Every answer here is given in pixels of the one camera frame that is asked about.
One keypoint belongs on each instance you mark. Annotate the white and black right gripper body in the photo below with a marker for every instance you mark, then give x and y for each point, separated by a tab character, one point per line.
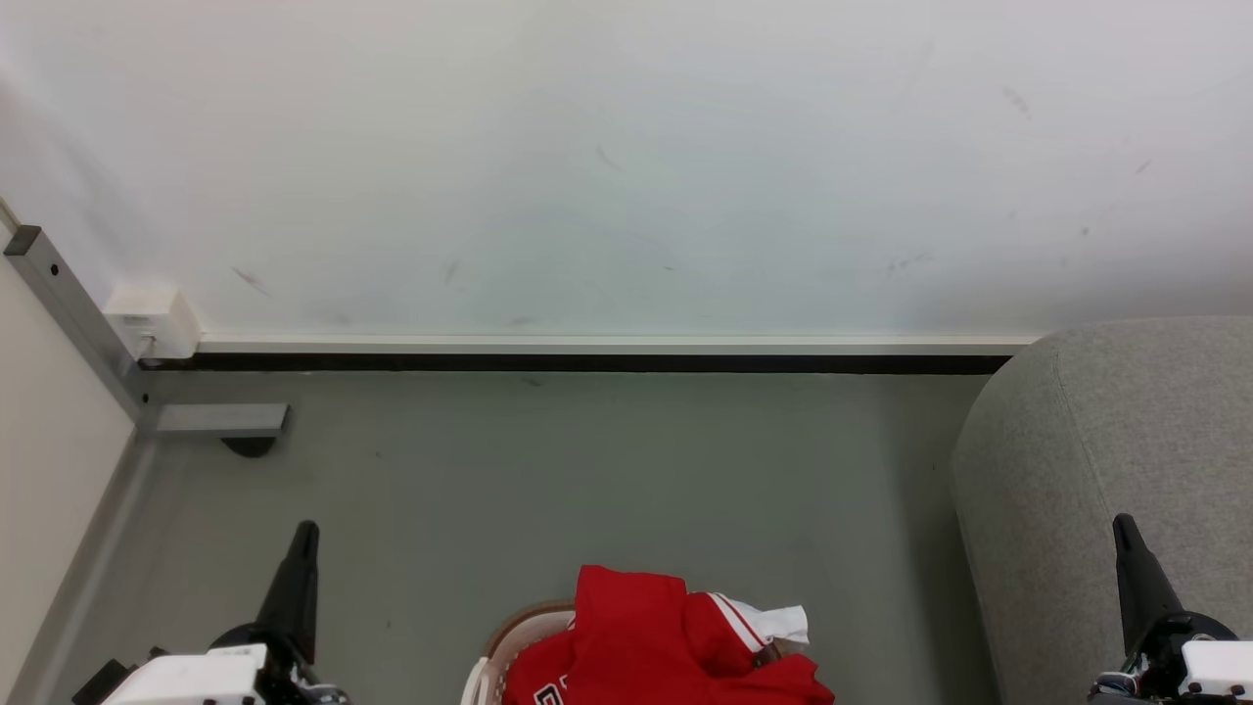
1199	671

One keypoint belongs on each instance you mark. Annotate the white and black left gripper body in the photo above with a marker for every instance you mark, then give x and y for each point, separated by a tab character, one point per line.
196	681

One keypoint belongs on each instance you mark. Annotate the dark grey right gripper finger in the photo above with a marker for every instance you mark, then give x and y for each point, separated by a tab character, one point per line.
1140	587

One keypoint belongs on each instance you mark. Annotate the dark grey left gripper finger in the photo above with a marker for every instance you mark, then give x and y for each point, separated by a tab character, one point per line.
294	587

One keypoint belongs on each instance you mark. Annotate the red and white jersey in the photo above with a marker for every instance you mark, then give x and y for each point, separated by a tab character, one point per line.
646	646

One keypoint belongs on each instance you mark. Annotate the grey fabric sofa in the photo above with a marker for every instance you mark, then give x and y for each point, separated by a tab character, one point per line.
1077	460

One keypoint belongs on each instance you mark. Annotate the white laundry basket brown rim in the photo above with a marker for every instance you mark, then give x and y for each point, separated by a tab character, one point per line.
509	636

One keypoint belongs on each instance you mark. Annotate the cream partition panel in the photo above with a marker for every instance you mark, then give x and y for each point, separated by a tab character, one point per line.
49	470

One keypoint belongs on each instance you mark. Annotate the black skirting strip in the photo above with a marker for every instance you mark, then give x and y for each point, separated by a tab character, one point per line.
587	363

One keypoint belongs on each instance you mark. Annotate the black round frame foot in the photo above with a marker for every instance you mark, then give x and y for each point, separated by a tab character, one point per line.
250	446

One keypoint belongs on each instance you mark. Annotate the grey metal foot bracket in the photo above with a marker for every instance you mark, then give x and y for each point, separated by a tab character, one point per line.
220	419

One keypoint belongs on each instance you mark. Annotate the white wall socket box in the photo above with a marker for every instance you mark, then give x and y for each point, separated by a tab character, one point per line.
157	318

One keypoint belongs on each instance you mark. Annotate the grey metal frame post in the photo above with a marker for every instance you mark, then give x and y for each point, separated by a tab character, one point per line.
73	313

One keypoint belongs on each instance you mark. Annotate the white wall skirting strip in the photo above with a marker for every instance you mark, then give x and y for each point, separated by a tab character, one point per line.
607	344

